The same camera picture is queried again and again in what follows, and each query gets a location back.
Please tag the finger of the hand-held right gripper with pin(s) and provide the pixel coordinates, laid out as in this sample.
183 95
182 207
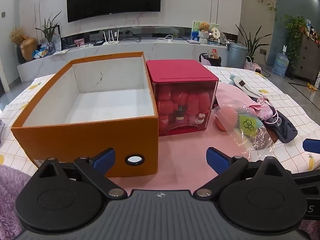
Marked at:
312 145

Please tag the grey cloth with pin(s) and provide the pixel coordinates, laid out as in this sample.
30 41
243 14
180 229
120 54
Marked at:
287 130

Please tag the white plush zipper pouch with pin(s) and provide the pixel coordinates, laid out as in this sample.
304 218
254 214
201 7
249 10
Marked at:
246 86

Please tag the pink ball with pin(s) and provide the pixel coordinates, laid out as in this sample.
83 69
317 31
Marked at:
225 117

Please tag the clear plastic bag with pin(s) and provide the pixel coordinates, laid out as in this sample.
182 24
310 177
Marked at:
260 137

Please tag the yellow floor toys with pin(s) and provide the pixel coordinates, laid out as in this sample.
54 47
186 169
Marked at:
312 87

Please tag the grey drawer cabinet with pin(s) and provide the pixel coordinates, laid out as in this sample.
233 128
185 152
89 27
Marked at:
308 57

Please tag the brown teddy bear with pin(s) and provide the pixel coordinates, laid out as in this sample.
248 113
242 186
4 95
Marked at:
205 27

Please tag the pink photo card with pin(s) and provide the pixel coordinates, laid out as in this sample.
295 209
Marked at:
79 42

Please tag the pink small heater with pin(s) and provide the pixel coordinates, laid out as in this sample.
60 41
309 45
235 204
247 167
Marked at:
256 68

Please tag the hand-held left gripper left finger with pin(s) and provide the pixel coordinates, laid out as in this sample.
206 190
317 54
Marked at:
103 161

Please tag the bottles on cabinet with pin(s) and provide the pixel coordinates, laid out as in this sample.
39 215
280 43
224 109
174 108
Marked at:
312 30

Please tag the white round fan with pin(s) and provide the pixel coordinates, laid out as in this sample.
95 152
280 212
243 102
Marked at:
216 34

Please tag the blue snack packets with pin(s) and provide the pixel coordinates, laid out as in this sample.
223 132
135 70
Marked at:
40 53

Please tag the gold vase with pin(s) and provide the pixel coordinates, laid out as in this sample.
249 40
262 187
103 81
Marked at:
28 50

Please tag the white marble TV bench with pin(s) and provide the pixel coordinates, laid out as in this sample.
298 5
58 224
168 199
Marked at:
150 48

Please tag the long leaf potted plant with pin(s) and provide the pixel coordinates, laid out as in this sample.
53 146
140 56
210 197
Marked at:
252 42

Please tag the yellowish papers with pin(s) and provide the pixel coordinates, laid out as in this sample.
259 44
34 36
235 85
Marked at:
61 52

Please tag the green plant in glass vase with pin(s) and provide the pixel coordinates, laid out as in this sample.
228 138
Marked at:
48 32

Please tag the green vine plant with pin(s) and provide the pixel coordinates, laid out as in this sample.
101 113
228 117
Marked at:
293 27

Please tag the dried flower bunch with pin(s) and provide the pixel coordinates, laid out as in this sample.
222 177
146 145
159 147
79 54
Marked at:
17 36

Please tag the grey trash can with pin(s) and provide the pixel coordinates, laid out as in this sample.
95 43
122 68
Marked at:
238 55

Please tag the red transparent storage box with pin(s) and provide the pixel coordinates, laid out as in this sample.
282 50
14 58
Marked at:
180 70

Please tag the pink and black bin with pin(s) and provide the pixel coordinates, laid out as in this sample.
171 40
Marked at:
211 60

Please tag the white router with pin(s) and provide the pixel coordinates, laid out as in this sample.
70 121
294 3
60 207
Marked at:
110 40

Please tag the blue water jug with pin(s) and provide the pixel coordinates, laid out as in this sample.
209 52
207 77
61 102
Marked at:
280 65

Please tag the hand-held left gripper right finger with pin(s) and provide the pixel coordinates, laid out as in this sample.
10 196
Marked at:
218 161

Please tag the orange cardboard box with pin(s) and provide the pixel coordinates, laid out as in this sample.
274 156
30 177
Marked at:
75 140

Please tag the purple fluffy rug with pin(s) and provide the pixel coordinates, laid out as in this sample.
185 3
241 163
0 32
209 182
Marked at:
10 192

